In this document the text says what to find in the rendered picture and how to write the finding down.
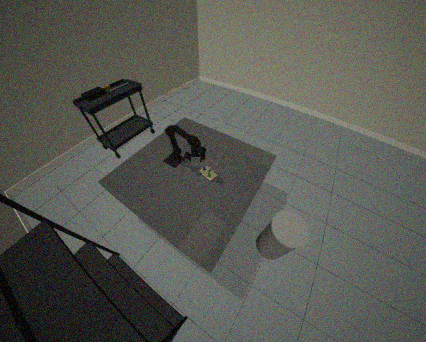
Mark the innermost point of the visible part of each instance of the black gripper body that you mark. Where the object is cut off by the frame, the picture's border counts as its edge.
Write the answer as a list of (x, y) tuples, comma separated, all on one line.
[(194, 154)]

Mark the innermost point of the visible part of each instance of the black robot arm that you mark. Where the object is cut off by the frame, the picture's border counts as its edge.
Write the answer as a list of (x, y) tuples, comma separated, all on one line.
[(191, 139)]

